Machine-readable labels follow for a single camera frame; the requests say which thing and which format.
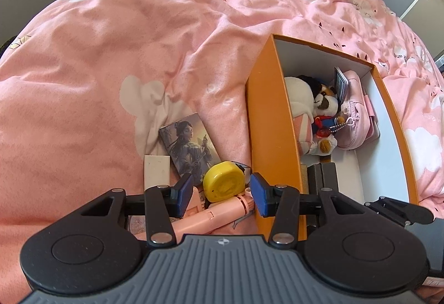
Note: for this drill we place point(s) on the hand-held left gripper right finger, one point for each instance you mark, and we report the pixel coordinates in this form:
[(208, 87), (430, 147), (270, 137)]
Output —
[(260, 196)]

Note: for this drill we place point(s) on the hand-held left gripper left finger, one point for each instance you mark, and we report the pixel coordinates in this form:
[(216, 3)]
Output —
[(184, 193)]

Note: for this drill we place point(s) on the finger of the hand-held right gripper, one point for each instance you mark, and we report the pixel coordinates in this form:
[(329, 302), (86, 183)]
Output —
[(402, 212)]

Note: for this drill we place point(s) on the white rectangular case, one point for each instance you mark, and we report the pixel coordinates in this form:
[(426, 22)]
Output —
[(156, 170)]

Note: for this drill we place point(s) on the yellow tape measure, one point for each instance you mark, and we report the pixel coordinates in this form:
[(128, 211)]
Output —
[(223, 182)]

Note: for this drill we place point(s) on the pink handheld fan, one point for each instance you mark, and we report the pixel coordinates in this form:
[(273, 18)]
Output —
[(215, 217)]

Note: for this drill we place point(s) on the dark grey gift box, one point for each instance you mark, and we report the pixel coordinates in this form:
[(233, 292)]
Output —
[(322, 177)]

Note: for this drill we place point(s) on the orange cardboard box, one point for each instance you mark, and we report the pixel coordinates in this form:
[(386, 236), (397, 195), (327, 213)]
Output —
[(270, 123)]

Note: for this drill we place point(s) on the pink pouch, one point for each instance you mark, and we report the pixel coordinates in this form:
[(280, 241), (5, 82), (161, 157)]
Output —
[(360, 120)]

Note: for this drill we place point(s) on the panda plush with striped hat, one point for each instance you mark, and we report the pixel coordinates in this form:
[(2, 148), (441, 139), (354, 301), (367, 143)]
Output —
[(298, 96)]

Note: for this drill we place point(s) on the bear plush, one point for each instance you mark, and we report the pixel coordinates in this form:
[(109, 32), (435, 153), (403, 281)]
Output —
[(326, 103)]

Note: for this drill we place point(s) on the blue paper tag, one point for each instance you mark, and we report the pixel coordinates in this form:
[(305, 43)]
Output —
[(341, 84)]

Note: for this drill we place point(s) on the picture card with figure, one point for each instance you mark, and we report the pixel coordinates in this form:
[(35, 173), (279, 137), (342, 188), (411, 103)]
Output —
[(189, 144)]

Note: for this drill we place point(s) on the pink printed blanket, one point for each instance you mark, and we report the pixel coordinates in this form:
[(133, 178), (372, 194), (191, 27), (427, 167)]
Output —
[(104, 47)]

